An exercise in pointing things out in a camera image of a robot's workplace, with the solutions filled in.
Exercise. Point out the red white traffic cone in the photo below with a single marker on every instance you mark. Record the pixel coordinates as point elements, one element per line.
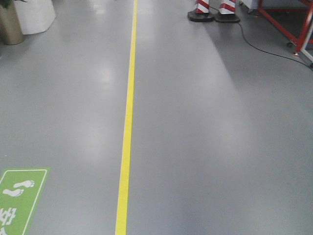
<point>226,12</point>

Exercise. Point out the green footprint floor sign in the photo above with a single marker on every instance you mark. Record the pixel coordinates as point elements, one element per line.
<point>20,191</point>

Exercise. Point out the white planter box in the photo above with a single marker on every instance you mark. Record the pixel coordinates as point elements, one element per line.
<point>35,16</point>

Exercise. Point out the brass planter pot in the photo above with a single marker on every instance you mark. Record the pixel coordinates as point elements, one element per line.
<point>10,29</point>

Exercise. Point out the red conveyor frame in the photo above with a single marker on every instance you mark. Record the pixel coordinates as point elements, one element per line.
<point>292,18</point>

